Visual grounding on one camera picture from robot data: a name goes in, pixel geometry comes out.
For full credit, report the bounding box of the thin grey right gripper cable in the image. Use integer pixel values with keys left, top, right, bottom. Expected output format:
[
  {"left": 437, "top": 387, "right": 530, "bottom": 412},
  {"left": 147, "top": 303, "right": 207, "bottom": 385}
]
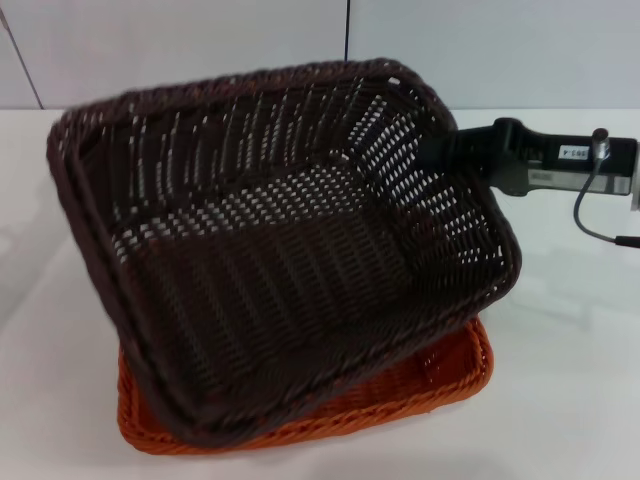
[{"left": 573, "top": 144, "right": 640, "bottom": 249}]

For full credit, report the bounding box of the orange woven plastic basket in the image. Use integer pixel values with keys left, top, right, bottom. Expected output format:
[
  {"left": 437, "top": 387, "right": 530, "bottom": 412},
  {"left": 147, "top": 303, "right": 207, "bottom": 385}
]
[{"left": 115, "top": 317, "right": 496, "bottom": 459}]

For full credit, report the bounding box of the dark brown woven plastic basket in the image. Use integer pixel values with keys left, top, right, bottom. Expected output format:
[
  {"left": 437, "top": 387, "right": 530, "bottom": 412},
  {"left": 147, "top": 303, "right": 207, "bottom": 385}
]
[{"left": 45, "top": 57, "right": 524, "bottom": 454}]

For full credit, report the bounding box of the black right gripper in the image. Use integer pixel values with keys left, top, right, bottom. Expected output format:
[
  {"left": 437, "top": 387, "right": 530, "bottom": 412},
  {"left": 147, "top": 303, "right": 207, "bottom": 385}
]
[{"left": 414, "top": 116, "right": 640, "bottom": 199}]

